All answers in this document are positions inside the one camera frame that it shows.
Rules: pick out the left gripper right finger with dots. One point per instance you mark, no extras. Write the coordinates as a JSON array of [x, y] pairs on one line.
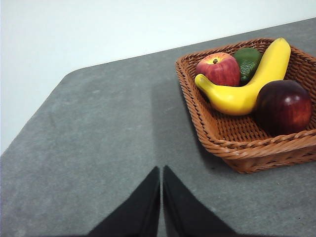
[[187, 212]]

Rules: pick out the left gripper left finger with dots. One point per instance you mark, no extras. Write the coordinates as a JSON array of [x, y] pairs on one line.
[[138, 212]]

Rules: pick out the dark red plum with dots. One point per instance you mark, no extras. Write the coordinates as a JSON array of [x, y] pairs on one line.
[[284, 108]]

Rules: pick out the brown wicker basket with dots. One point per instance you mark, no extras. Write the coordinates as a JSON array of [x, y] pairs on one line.
[[234, 133]]

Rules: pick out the yellow banana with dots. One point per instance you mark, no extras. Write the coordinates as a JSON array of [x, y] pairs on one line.
[[237, 98]]

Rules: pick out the red apple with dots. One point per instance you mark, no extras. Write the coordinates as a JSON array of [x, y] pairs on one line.
[[219, 70]]

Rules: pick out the green avocado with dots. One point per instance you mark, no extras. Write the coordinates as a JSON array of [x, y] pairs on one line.
[[247, 61]]

